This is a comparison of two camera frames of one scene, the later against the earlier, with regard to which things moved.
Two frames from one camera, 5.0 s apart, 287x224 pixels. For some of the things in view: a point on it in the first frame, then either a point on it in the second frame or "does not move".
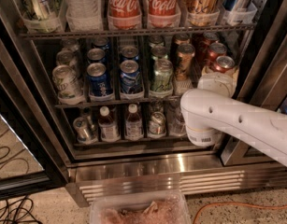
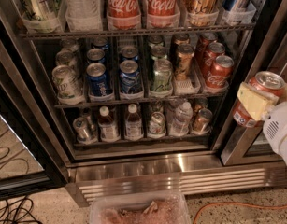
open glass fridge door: [20, 166] does not move
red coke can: [216, 50] -> [220, 72]
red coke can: [223, 63] -> [265, 81]
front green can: [163, 77] does not move
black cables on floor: [16, 211] does not move
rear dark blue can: [102, 43] does not move
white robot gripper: [216, 83] -> [279, 124]
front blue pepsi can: [130, 80] does not move
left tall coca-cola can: [123, 2] does not move
